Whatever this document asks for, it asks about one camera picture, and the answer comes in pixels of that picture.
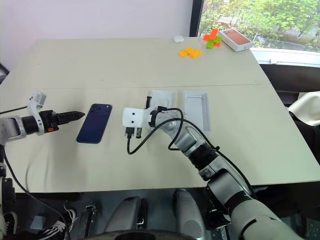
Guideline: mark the cream chair back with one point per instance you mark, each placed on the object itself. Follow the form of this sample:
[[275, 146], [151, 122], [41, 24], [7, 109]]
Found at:
[[306, 107]]

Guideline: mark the dark window frame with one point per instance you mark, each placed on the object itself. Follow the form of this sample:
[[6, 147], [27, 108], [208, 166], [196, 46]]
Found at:
[[195, 17]]

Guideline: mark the phone box with orange print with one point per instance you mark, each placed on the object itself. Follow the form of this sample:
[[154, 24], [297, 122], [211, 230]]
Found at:
[[236, 40]]

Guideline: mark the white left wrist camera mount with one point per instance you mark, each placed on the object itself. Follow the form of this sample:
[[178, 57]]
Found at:
[[33, 105]]

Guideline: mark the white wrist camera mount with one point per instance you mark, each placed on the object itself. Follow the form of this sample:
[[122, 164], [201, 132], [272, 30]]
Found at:
[[33, 105], [133, 117]]

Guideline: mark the yellow toy building block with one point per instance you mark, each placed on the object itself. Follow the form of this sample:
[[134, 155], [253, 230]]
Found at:
[[190, 53]]

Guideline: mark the dark blue smartphone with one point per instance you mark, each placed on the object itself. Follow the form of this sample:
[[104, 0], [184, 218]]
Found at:
[[95, 123]]

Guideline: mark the white earbuds case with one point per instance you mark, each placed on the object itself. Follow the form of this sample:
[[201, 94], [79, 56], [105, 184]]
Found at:
[[178, 39]]

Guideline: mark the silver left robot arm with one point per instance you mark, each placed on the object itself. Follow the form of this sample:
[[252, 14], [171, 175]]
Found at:
[[12, 127]]

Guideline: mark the orange and green blocks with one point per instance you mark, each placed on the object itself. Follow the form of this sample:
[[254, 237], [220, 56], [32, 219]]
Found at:
[[212, 35]]

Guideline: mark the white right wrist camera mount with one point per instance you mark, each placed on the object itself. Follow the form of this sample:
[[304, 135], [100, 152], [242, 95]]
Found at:
[[133, 117]]

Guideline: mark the black white striped sneaker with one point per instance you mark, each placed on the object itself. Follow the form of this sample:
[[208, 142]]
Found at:
[[53, 230]]

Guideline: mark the black sneaker white laces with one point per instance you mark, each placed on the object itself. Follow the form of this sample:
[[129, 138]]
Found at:
[[71, 215]]

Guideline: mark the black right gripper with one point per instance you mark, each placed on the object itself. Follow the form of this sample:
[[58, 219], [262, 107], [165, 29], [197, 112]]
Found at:
[[138, 133]]

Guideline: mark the white window sill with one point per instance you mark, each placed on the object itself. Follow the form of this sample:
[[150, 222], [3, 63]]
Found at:
[[285, 58]]

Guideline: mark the green toy building block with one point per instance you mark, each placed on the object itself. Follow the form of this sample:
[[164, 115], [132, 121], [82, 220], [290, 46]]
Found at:
[[210, 44]]

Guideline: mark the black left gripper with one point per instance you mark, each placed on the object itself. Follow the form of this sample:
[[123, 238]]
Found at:
[[50, 120]]

